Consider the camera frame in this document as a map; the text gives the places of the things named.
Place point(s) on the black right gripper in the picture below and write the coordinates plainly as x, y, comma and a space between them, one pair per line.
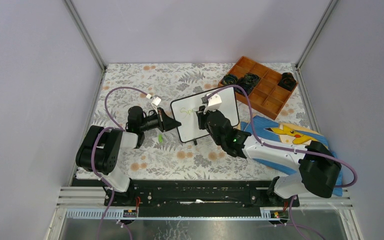
201, 116

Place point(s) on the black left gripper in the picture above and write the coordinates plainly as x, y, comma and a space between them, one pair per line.
165, 122

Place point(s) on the white whiteboard black frame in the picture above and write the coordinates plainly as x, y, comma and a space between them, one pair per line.
184, 111

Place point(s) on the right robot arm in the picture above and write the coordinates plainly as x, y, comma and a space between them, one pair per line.
313, 169

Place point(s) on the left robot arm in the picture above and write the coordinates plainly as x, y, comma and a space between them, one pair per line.
100, 148

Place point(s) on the black rings left compartment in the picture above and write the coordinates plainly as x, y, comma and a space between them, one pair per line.
229, 79

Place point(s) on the black rings compartment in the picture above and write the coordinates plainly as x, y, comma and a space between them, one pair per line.
229, 79
250, 81
287, 80

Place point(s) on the black rings middle compartment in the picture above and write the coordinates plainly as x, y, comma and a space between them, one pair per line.
250, 81

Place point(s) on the blue Pikachu cloth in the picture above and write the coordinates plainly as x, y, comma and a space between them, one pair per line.
286, 133

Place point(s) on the orange wooden compartment tray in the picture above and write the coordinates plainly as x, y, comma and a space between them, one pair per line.
267, 89

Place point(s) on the black rings right compartment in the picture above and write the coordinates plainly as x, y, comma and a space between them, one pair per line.
287, 80

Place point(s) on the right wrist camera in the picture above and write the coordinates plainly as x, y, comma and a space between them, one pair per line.
212, 102

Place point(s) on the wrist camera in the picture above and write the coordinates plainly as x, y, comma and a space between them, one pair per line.
212, 102
155, 102

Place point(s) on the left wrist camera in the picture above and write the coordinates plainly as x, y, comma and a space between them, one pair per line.
155, 102

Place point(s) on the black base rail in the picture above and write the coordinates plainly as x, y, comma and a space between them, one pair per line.
192, 198

